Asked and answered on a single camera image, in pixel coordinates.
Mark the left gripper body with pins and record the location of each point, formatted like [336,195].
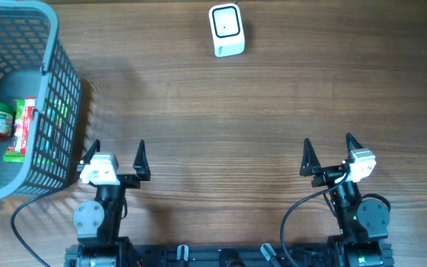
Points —
[129,182]

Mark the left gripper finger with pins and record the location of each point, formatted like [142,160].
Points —
[140,164]
[95,147]

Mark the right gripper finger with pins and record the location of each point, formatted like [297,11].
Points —
[310,164]
[352,143]

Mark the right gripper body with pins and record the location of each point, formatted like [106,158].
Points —
[328,176]

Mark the red stick packet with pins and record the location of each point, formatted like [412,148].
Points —
[30,103]

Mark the green snack bag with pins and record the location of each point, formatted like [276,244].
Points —
[13,153]

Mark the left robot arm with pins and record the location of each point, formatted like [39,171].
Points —
[98,221]

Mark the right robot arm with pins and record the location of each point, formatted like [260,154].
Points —
[363,219]

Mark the white barcode scanner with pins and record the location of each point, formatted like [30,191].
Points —
[227,30]

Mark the grey plastic shopping basket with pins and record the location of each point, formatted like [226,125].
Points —
[33,63]

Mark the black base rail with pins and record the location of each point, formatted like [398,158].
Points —
[306,254]

